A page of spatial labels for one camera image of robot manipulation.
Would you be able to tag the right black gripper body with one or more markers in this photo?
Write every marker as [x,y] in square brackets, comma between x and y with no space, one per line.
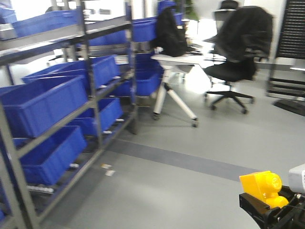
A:
[292,215]

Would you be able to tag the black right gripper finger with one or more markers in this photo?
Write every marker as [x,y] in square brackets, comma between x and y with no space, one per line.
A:
[259,211]

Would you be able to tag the yellow studded toy brick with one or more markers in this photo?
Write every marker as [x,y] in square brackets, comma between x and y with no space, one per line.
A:
[265,187]

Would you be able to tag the black pegboard panel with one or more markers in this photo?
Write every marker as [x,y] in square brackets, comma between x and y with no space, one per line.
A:
[291,45]

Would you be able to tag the white desk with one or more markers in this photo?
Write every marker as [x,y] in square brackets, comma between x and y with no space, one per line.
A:
[181,65]

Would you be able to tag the black office chair with jacket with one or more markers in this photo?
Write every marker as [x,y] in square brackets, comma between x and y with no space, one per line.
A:
[246,34]

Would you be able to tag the black backpack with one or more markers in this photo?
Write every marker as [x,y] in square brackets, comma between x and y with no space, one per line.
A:
[168,37]

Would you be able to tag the grey storage rack with bins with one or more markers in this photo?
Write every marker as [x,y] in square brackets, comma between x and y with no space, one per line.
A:
[35,120]

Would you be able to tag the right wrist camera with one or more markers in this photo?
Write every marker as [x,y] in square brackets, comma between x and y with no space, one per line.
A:
[296,179]

